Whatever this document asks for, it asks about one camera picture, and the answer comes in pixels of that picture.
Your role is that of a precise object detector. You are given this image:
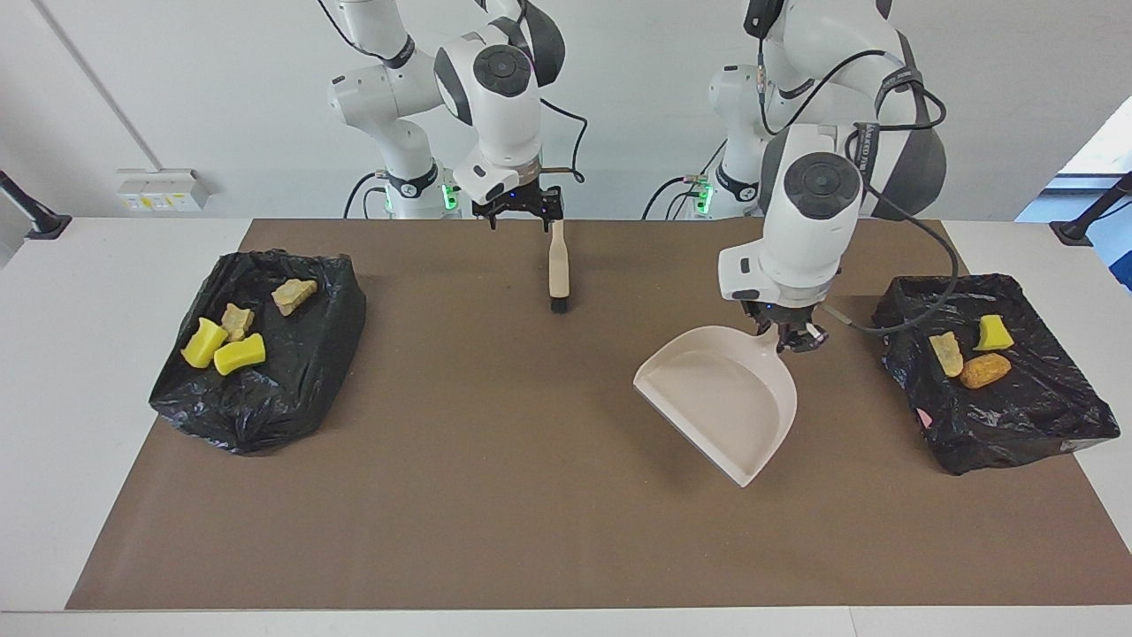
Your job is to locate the black stand foot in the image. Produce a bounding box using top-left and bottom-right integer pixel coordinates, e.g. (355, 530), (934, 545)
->
(0, 170), (72, 240)
(1050, 173), (1132, 247)

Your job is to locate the orange striped croissant piece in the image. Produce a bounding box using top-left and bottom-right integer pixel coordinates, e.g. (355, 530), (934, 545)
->
(929, 333), (965, 378)

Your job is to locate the brown table mat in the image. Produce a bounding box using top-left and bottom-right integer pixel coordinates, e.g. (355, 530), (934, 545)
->
(66, 219), (1132, 611)

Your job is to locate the yellow sponge wedge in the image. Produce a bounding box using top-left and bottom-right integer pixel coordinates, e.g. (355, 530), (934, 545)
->
(181, 318), (228, 369)

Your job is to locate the notched yellow sponge piece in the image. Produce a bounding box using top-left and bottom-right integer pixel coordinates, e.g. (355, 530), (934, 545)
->
(214, 333), (266, 376)

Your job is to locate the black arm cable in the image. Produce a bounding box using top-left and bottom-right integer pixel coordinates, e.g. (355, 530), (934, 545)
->
(538, 96), (590, 185)
(756, 27), (961, 337)

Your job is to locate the orange striped bread piece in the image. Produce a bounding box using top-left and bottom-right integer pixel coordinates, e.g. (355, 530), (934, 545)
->
(272, 279), (317, 317)

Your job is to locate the black base cable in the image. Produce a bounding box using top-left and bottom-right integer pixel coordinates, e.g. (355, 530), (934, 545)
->
(643, 175), (708, 220)
(343, 173), (390, 219)

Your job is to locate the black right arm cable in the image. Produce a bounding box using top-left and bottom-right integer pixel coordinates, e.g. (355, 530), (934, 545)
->
(538, 96), (590, 185)

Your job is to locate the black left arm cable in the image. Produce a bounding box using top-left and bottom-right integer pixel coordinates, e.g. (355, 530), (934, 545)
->
(756, 27), (961, 337)

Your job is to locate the white wall socket strip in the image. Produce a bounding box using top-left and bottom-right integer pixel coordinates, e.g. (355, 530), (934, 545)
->
(117, 169), (210, 213)

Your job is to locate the beige plastic dustpan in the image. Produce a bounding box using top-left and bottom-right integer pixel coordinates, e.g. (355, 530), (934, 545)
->
(633, 326), (799, 488)

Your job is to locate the brown bread roll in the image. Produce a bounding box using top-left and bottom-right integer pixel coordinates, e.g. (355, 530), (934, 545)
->
(960, 353), (1013, 390)

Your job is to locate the black bag lined pink bin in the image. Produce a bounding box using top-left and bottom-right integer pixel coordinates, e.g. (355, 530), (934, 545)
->
(872, 273), (1121, 476)

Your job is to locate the yellow green sponge block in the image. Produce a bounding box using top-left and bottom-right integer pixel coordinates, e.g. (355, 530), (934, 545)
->
(976, 314), (1016, 352)

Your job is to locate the beige hand brush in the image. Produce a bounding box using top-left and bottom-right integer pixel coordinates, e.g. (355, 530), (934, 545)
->
(548, 219), (571, 315)

